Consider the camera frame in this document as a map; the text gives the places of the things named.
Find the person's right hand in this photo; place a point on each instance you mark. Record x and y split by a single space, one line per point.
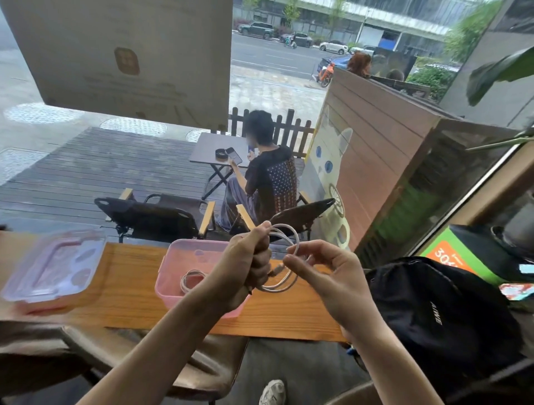
338 288

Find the person's left hand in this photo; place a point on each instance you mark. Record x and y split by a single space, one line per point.
242 271

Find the pink plastic box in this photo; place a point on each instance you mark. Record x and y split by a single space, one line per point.
183 258

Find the clear pink box lid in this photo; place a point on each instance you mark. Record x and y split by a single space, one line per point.
54 267

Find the person's left forearm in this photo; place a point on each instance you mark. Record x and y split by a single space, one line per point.
158 359

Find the brown folding armchair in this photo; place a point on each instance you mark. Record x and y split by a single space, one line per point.
304 215
154 217

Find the black backpack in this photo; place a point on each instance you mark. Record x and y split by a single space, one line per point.
438 317

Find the green orange black kiosk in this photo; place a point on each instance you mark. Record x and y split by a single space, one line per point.
446 254

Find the black ashtray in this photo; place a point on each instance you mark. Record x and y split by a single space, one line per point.
221 154

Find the white shoe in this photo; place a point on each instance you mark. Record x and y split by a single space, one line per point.
272 394

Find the dark folding outdoor table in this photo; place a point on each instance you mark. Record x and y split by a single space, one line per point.
206 150

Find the dark wooden picket fence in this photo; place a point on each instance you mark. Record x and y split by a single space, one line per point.
288 129

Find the wooden partition with cat painting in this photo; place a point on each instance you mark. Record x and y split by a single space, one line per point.
384 133

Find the crinkled colourful plastic wrapper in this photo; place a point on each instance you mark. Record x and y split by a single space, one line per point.
517 291

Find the dark grey plant pot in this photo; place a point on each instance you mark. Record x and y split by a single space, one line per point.
517 233

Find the beige window poster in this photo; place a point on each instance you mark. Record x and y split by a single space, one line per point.
167 83

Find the orange scooter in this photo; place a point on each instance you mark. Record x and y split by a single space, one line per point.
325 75

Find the blue car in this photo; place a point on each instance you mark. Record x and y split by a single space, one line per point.
338 62

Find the dark standing board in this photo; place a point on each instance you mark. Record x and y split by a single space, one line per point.
396 60

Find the row of parked cars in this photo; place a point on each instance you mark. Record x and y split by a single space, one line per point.
300 39

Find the green leafy plant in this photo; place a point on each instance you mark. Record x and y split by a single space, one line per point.
500 73

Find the tan window frame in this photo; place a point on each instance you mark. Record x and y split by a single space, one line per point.
492 196

